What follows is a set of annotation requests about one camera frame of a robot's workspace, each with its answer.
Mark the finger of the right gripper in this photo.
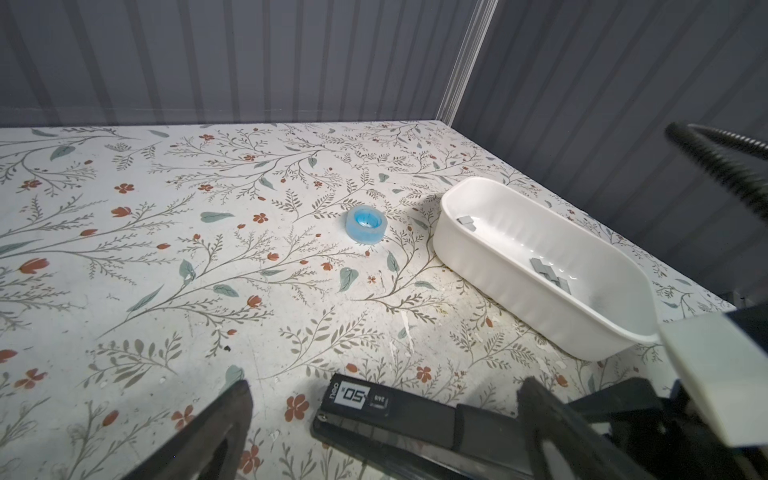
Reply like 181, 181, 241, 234
568, 378, 744, 479

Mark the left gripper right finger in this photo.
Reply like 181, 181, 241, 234
517, 377, 652, 479

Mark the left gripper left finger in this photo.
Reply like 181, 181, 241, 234
126, 380, 253, 479

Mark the black stapler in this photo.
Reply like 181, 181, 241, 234
311, 374, 533, 479

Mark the white plastic tray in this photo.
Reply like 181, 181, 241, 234
433, 177, 659, 361

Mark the floral table mat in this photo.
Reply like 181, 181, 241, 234
1, 121, 727, 479

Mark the blue tape roll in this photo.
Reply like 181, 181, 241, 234
345, 205, 388, 245

